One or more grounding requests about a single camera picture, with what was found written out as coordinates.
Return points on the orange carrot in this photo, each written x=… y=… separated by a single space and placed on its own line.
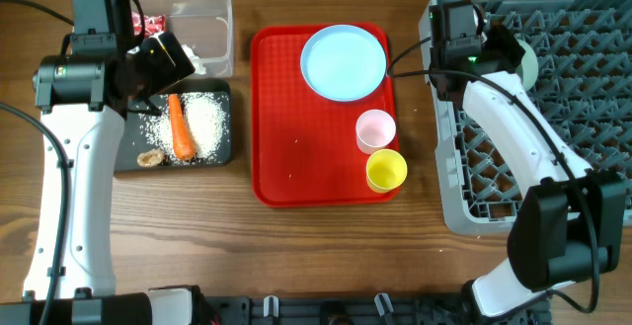
x=183 y=145

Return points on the clear plastic bin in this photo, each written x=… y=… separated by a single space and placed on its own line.
x=204 y=25

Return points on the white rice pile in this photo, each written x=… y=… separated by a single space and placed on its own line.
x=208 y=122

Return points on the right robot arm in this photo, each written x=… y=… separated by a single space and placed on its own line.
x=569 y=228

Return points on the white tissue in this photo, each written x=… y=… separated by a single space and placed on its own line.
x=194 y=59

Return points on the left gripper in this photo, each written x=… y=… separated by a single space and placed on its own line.
x=166 y=74

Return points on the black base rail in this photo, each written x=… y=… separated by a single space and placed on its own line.
x=441 y=308

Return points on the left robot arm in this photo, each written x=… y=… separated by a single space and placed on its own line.
x=82 y=94

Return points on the green bowl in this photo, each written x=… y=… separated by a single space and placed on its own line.
x=528 y=69

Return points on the brown mushroom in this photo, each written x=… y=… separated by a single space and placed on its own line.
x=151 y=158

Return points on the yellow cup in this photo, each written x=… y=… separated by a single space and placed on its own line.
x=386 y=170

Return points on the pink cup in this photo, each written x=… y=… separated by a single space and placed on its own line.
x=374 y=130

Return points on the black plastic tray bin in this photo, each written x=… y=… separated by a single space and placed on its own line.
x=131 y=145

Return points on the red serving tray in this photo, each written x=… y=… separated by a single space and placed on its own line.
x=303 y=146

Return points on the light blue plate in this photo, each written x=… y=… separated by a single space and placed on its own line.
x=343 y=63

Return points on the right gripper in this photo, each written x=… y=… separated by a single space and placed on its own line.
x=510 y=51

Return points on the red foil wrapper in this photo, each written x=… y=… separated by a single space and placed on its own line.
x=149 y=25

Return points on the grey dishwasher rack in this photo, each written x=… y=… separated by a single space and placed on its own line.
x=583 y=48

